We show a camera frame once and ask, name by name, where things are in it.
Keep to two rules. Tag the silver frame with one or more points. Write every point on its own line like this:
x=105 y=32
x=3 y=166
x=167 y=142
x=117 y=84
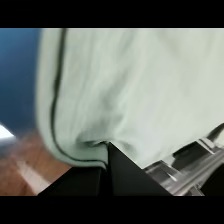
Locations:
x=190 y=166

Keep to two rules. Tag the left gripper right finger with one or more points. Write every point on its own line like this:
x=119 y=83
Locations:
x=133 y=176

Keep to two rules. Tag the pale green shirt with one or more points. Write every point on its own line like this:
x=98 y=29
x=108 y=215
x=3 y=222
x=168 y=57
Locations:
x=133 y=93

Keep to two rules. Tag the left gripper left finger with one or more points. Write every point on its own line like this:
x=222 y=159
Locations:
x=80 y=181

